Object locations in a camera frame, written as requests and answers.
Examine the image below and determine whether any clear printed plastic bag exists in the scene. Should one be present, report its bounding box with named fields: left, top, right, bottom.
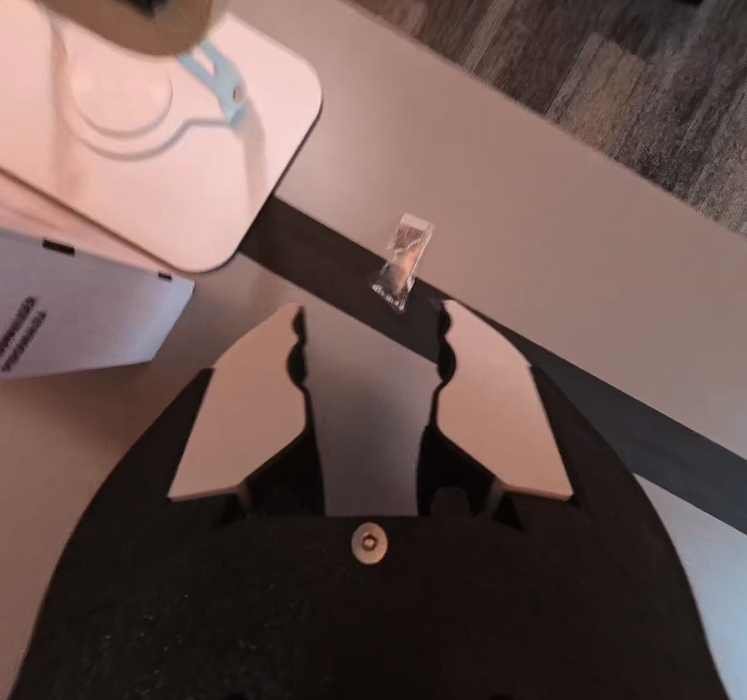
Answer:
left=371, top=211, right=437, bottom=314

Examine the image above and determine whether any white cardboard box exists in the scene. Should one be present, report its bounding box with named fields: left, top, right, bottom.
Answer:
left=0, top=175, right=196, bottom=381

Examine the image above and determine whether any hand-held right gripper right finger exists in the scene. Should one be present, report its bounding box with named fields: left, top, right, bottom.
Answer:
left=431, top=300, right=575, bottom=504

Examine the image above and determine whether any white folding stand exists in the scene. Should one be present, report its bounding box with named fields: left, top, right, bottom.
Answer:
left=0, top=0, right=324, bottom=275

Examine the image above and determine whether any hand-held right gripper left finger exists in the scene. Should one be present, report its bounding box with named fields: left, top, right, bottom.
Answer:
left=168, top=303, right=308, bottom=504

